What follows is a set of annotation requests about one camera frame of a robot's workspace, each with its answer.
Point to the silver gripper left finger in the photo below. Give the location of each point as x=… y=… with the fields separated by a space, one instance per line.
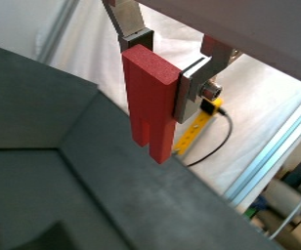
x=127 y=20

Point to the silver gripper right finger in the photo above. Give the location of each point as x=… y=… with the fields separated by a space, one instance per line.
x=196 y=84

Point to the red double-square peg block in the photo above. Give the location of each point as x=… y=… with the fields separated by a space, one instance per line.
x=151 y=79

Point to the yellow perforated bracket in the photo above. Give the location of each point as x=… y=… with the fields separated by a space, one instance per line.
x=208 y=109

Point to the aluminium frame profile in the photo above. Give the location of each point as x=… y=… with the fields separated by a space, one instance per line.
x=276 y=147

